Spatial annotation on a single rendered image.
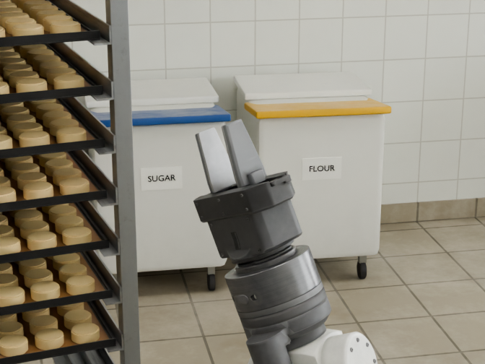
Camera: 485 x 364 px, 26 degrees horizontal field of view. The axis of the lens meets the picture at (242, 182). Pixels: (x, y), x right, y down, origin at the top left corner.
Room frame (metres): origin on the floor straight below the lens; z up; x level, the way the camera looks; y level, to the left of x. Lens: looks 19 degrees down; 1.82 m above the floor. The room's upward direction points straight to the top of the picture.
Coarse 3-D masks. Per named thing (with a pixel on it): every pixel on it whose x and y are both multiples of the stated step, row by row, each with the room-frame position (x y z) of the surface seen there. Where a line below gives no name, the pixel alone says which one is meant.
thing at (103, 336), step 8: (56, 312) 1.78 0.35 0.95; (24, 320) 1.75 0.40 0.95; (96, 320) 1.75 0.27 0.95; (24, 328) 1.72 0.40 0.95; (64, 328) 1.72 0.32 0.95; (32, 336) 1.69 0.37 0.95; (64, 336) 1.69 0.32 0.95; (104, 336) 1.69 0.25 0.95; (32, 344) 1.65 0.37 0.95; (64, 344) 1.65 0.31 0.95; (72, 344) 1.65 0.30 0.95
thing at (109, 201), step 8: (72, 152) 1.93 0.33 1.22; (80, 152) 1.87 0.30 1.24; (80, 160) 1.87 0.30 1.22; (88, 160) 1.81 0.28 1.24; (88, 168) 1.82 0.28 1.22; (96, 168) 1.76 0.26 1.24; (96, 176) 1.76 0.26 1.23; (104, 176) 1.71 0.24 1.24; (104, 184) 1.71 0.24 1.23; (112, 184) 1.66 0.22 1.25; (112, 192) 1.67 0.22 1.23; (104, 200) 1.66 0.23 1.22; (112, 200) 1.66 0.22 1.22
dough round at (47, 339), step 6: (42, 330) 1.67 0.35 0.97; (48, 330) 1.67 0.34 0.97; (54, 330) 1.67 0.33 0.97; (60, 330) 1.67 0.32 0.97; (36, 336) 1.65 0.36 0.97; (42, 336) 1.65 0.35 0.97; (48, 336) 1.65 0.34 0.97; (54, 336) 1.65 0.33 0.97; (60, 336) 1.65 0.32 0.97; (36, 342) 1.64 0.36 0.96; (42, 342) 1.63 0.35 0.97; (48, 342) 1.63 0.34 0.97; (54, 342) 1.63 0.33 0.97; (60, 342) 1.64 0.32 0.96; (42, 348) 1.63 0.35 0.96; (48, 348) 1.63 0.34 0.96; (54, 348) 1.63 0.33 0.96
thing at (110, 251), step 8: (88, 208) 1.83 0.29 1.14; (88, 216) 1.82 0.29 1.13; (96, 216) 1.78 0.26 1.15; (96, 224) 1.78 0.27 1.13; (104, 224) 1.73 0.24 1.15; (104, 232) 1.73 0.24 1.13; (112, 232) 1.68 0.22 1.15; (112, 240) 1.68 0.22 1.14; (104, 248) 1.66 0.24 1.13; (112, 248) 1.66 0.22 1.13; (104, 256) 1.64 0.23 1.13
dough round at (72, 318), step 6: (72, 312) 1.74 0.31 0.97; (78, 312) 1.74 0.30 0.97; (84, 312) 1.74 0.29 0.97; (66, 318) 1.72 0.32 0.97; (72, 318) 1.71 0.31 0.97; (78, 318) 1.71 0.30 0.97; (84, 318) 1.71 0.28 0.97; (90, 318) 1.72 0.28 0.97; (66, 324) 1.71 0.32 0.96; (72, 324) 1.71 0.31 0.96
